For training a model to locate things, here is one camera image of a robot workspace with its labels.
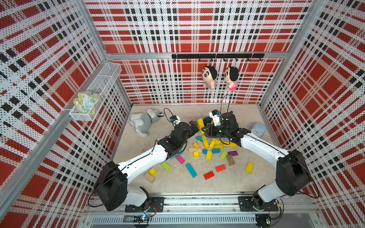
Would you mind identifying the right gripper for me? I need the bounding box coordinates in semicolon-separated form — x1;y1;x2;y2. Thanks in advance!
202;123;231;137

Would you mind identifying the long yellow block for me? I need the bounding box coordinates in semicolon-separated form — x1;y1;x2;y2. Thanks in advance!
197;118;204;134
223;142;238;148

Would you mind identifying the yellow angled block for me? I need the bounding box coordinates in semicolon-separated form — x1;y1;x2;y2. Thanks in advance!
202;135;209;148

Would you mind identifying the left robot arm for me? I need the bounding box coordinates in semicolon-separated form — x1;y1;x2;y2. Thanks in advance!
94;121;200;211

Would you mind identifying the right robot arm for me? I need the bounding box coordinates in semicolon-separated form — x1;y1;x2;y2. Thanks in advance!
201;110;313;208

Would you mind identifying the magenta block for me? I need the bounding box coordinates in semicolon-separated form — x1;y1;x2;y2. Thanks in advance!
175;155;185;164

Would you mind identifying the natural wood long block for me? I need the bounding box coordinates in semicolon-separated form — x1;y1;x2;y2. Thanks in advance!
188;147;202;153

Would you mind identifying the long yellow block by bin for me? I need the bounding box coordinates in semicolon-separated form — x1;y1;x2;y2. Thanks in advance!
223;142;238;148

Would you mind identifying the yellow block pile centre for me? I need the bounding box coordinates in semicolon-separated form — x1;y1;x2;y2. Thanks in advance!
209;138;224;149

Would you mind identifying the dark teal plastic bin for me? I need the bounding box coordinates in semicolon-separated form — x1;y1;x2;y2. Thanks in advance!
203;116;213;126

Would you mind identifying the small teal block centre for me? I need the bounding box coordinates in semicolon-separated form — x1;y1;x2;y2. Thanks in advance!
212;148;221;154

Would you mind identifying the purple block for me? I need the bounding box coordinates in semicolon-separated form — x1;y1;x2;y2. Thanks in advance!
228;151;238;156

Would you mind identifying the green block near-left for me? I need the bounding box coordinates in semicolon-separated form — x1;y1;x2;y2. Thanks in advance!
161;161;171;171

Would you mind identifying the light green block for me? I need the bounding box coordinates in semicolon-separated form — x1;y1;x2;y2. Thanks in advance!
220;151;228;160

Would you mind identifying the light blue alarm clock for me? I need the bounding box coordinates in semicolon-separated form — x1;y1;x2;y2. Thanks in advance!
251;123;266;138

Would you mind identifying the brown wooden block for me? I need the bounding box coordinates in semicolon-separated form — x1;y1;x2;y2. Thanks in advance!
226;155;235;166

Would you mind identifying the long teal block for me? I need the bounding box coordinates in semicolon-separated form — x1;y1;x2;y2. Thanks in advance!
185;163;197;178

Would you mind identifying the yellow upright block centre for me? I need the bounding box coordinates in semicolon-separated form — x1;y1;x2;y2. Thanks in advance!
205;151;213;161

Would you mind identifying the small yellow cube near-left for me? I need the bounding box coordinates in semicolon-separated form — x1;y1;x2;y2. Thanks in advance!
149;168;156;176

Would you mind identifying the grey plush husky toy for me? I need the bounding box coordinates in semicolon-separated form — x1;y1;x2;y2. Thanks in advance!
129;108;164;137

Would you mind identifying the red block right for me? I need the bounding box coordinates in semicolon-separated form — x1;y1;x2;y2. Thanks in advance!
215;164;226;173

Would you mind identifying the red block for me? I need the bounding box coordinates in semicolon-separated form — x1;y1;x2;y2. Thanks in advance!
203;171;215;180
215;164;226;173

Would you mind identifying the natural wood block near-left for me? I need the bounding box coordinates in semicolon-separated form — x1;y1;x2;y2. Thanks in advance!
144;173;156;183

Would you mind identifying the yellow block far right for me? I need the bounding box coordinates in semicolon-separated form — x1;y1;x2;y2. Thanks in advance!
246;162;254;173

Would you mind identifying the red block left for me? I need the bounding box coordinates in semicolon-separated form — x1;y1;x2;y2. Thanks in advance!
203;171;215;180

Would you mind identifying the pink-shirt hanging plush doll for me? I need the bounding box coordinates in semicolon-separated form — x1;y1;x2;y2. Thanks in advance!
224;66;239;91

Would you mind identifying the blue-shirt hanging plush doll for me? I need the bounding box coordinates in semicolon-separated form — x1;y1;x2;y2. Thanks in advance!
202;66;217;92

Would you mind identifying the yellow-green packet in basket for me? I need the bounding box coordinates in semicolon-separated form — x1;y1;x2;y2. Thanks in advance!
73;91;100;116

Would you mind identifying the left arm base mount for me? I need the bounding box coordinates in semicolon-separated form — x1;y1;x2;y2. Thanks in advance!
125;197;165;213

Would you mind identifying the black hook rail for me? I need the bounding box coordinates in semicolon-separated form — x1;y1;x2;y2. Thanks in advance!
172;53;265;60

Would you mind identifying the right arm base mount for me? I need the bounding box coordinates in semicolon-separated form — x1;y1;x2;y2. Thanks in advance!
238;196;279;212

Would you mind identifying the white wire wall basket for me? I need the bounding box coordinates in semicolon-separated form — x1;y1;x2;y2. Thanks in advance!
69;63;121;122

